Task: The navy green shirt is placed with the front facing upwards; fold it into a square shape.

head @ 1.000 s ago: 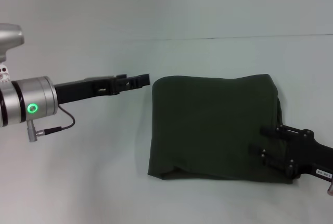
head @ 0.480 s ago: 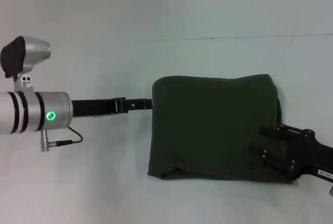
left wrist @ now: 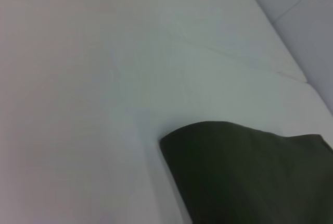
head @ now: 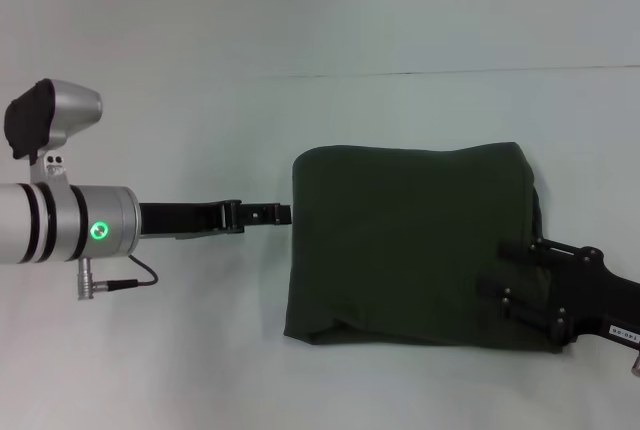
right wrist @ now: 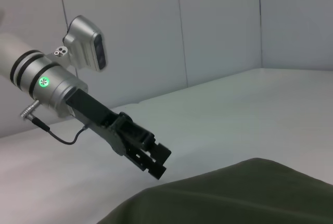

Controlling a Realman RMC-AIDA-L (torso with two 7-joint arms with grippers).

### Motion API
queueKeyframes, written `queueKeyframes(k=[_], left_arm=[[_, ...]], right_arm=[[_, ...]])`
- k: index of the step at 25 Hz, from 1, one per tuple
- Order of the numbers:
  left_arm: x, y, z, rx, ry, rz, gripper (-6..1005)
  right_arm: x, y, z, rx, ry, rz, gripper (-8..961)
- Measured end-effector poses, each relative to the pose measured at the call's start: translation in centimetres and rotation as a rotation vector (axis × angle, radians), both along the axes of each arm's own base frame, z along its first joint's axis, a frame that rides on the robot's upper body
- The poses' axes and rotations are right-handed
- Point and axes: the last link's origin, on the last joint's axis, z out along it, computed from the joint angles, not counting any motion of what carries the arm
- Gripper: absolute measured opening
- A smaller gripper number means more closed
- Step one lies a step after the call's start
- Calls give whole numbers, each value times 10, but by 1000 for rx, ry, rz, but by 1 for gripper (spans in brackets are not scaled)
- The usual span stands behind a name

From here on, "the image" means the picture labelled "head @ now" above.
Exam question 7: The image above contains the dark green printed t-shirt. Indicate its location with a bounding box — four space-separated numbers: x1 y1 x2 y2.
282 141 564 355

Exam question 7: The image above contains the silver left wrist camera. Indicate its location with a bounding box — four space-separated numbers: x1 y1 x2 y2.
3 78 104 187

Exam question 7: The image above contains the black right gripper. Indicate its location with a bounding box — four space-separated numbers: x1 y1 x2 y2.
476 237 640 356

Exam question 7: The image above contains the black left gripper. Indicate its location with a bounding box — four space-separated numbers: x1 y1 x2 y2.
138 198 293 241

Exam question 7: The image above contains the dark left arm cable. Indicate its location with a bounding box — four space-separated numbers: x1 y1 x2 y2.
104 253 160 291

